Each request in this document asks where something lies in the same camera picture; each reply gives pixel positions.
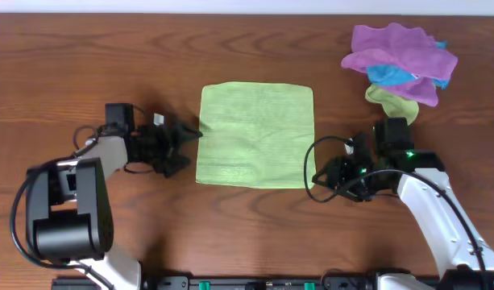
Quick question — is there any purple microfiber cloth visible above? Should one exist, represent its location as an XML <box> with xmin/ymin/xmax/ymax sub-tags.
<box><xmin>341</xmin><ymin>23</ymin><xmax>458</xmax><ymax>107</ymax></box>

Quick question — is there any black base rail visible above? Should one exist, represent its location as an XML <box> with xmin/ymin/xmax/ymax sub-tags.
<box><xmin>51</xmin><ymin>275</ymin><xmax>441</xmax><ymax>290</ymax></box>

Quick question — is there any light green microfiber cloth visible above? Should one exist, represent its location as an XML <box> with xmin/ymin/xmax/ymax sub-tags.
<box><xmin>196</xmin><ymin>81</ymin><xmax>315</xmax><ymax>189</ymax></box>

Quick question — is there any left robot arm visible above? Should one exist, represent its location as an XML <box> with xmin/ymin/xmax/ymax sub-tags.
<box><xmin>10</xmin><ymin>103</ymin><xmax>203</xmax><ymax>289</ymax></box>

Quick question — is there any blue microfiber cloth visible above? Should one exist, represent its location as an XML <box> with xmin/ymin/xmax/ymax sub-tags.
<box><xmin>367</xmin><ymin>41</ymin><xmax>450</xmax><ymax>89</ymax></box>

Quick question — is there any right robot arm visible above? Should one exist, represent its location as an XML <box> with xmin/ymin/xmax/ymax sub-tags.
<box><xmin>304</xmin><ymin>118</ymin><xmax>494</xmax><ymax>289</ymax></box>

